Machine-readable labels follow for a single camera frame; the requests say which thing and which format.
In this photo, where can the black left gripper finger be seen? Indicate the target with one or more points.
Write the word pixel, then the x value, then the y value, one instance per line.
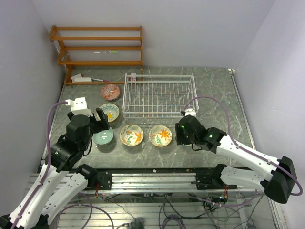
pixel 103 122
pixel 96 124

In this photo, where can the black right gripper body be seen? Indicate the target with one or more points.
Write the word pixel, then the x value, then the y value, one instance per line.
pixel 182 138

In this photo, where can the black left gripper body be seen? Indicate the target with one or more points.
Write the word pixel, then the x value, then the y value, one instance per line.
pixel 87 138

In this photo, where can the orange floral bowl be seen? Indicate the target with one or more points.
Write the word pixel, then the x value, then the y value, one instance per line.
pixel 160 136
pixel 131 135

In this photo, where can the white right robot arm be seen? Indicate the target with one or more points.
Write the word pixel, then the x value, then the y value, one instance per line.
pixel 275 177

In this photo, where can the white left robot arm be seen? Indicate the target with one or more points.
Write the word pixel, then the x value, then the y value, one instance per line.
pixel 43 202

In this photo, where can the plain light teal bowl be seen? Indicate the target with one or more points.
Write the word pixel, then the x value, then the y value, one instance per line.
pixel 103 137

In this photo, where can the blue yellow patterned bowl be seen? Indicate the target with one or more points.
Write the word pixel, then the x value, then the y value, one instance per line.
pixel 111 110

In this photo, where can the red patterned bowl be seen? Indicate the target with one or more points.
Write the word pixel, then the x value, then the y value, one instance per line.
pixel 110 92

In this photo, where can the pink white pen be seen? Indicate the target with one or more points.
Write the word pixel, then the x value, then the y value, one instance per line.
pixel 100 80

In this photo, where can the white red box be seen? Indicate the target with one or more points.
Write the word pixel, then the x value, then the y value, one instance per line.
pixel 79 78

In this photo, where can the small red white card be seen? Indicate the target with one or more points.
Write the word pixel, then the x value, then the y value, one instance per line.
pixel 133 77

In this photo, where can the green white pen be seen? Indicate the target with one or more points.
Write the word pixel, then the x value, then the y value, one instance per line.
pixel 98 52

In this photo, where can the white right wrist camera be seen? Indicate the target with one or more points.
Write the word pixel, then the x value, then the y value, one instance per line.
pixel 189 111

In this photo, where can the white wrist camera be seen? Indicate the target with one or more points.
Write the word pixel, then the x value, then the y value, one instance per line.
pixel 79 106
pixel 189 111

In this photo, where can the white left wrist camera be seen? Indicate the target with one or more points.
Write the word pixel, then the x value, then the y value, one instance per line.
pixel 79 106

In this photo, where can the white wire dish rack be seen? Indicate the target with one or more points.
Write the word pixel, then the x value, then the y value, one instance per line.
pixel 158 96

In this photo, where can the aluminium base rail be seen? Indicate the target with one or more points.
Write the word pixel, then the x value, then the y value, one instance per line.
pixel 141 183

